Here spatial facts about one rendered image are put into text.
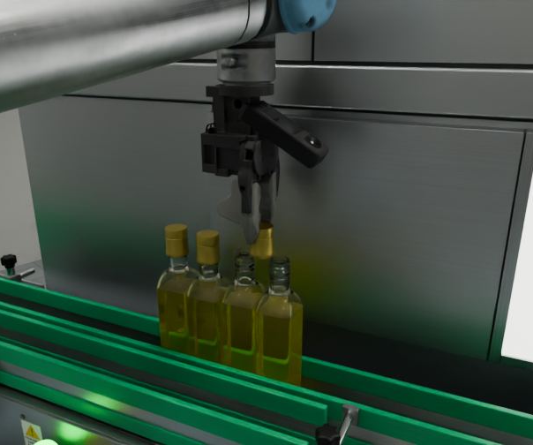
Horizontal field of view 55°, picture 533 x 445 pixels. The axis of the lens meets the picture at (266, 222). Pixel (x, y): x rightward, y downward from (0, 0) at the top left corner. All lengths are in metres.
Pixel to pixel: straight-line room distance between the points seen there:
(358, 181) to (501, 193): 0.19
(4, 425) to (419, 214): 0.76
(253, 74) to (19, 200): 3.19
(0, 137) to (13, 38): 3.32
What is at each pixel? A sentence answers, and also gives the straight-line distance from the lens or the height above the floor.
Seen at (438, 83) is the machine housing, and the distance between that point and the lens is 0.74.
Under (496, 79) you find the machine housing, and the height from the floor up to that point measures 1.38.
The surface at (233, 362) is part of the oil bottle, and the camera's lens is 0.81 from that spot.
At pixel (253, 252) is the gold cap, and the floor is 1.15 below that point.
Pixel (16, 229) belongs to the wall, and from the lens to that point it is 3.79.
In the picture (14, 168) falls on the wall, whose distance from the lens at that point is 3.70.
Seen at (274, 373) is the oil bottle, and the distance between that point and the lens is 0.78.
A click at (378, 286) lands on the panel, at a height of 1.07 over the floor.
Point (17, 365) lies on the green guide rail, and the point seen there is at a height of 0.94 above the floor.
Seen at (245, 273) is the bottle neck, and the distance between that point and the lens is 0.74.
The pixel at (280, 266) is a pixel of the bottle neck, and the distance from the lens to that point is 0.71.
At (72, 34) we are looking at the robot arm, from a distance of 0.35.
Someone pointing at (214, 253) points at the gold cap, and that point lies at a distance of 0.76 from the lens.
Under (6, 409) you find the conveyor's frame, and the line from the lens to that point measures 1.00.
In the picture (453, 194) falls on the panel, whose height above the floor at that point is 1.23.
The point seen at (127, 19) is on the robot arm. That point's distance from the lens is 0.37.
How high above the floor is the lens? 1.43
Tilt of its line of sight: 19 degrees down
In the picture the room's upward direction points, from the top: straight up
